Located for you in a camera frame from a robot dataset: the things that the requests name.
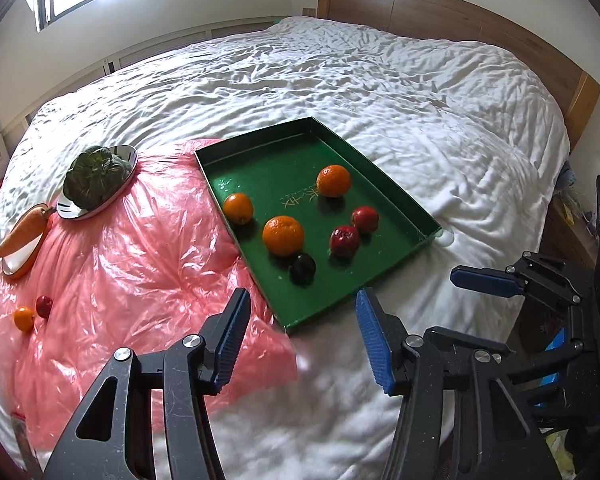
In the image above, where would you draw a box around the orange rimmed plate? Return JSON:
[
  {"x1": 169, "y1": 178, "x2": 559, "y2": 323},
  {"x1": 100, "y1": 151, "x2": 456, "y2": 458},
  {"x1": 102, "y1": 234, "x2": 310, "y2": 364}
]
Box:
[{"x1": 1, "y1": 220, "x2": 52, "y2": 281}]

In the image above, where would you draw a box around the orange carrot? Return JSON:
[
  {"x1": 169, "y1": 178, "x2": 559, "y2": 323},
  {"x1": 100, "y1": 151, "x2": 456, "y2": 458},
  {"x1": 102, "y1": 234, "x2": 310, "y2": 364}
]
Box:
[{"x1": 0, "y1": 204, "x2": 56, "y2": 258}]

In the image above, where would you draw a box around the green rectangular tray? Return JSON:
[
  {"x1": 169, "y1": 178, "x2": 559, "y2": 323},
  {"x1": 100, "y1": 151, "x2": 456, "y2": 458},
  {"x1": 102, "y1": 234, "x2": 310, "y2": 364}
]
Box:
[{"x1": 196, "y1": 117, "x2": 441, "y2": 333}]

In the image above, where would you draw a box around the white oval plate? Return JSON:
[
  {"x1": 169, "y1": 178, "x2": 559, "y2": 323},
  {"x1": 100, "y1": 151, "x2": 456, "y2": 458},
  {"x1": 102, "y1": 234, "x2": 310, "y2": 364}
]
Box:
[{"x1": 56, "y1": 145, "x2": 138, "y2": 220}]

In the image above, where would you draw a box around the pink plastic sheet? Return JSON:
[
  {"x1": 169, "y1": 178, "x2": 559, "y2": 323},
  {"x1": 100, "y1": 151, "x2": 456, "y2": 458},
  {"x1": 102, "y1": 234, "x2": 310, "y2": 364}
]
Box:
[{"x1": 0, "y1": 140, "x2": 298, "y2": 452}]

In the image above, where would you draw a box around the large mandarin orange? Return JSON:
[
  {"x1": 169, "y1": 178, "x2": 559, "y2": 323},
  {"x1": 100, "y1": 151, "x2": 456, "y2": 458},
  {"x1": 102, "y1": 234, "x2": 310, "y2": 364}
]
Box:
[{"x1": 261, "y1": 216, "x2": 304, "y2": 257}]

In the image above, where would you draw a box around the dark plum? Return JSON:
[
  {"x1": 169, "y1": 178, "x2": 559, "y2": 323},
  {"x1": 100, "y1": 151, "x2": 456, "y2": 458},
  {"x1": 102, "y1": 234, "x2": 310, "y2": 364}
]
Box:
[{"x1": 289, "y1": 252, "x2": 316, "y2": 286}]

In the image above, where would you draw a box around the wooden headboard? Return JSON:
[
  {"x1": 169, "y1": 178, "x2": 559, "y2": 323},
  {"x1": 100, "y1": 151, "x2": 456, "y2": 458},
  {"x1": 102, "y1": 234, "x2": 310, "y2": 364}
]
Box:
[{"x1": 301, "y1": 0, "x2": 600, "y2": 148}]

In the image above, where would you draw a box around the green leafy vegetable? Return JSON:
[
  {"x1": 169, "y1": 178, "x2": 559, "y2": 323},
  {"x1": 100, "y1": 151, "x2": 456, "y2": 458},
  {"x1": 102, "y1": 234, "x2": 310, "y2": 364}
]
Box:
[{"x1": 62, "y1": 145, "x2": 132, "y2": 210}]

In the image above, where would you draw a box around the small orange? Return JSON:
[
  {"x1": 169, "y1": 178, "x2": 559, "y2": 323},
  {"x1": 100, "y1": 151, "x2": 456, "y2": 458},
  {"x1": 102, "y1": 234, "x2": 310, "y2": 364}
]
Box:
[
  {"x1": 222, "y1": 193, "x2": 254, "y2": 226},
  {"x1": 12, "y1": 307, "x2": 35, "y2": 334}
]

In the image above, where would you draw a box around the white bed duvet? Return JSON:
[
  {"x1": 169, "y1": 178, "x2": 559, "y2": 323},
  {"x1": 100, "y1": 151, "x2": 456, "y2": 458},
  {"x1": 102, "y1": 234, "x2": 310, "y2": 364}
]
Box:
[{"x1": 0, "y1": 18, "x2": 570, "y2": 479}]

